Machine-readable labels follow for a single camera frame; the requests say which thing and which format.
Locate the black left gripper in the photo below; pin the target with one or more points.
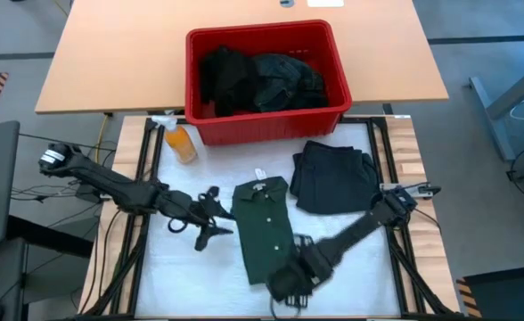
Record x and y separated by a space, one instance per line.
182 207

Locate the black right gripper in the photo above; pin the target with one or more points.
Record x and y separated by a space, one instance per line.
302 274

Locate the dark green button shirt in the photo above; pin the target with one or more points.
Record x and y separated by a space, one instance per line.
262 223

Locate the dark grey shorts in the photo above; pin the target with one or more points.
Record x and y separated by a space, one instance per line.
333 178

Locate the dark blue jeans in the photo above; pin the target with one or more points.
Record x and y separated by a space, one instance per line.
284 82

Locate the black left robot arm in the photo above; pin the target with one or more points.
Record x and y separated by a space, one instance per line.
110 183

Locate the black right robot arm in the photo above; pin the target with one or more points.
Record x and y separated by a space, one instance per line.
360 229

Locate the red plastic laundry bin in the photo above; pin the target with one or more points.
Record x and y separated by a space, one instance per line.
266 129

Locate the orange spray bottle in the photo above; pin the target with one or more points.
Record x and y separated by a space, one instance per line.
182 145

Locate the black garment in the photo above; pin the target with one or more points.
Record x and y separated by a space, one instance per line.
226 80

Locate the light wood desk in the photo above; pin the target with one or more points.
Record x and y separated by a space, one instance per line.
110 58

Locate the white paper sheet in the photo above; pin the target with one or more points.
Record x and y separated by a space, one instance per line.
325 3

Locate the grey metal table leg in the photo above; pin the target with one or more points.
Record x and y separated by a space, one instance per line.
507 98

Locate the black aluminium table frame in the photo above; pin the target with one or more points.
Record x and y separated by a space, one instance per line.
136 276

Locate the silver metal bracket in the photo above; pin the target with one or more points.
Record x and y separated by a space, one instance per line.
418 191

